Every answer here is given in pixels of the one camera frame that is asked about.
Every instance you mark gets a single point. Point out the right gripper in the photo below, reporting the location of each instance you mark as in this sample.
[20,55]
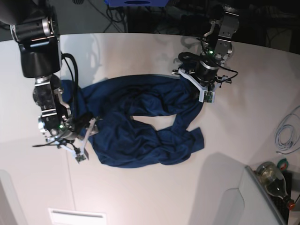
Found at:
[76,127]

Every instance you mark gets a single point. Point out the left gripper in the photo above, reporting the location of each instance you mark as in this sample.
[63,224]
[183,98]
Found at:
[203,72]

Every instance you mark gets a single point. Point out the dark blue t-shirt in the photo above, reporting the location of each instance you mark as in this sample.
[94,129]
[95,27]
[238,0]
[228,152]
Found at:
[142,120]

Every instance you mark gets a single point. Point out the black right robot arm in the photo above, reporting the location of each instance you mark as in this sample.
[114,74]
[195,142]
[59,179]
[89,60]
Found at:
[34,27]

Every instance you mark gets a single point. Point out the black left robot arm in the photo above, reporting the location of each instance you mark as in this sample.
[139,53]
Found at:
[216,41]

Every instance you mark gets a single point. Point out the blue box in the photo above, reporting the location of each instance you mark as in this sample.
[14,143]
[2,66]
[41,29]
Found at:
[135,3]

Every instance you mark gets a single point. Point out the green tape roll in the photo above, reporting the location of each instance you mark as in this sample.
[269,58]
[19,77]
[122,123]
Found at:
[283,164]

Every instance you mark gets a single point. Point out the clear plastic bottle red cap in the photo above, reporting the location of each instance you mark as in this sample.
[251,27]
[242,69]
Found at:
[274,183]

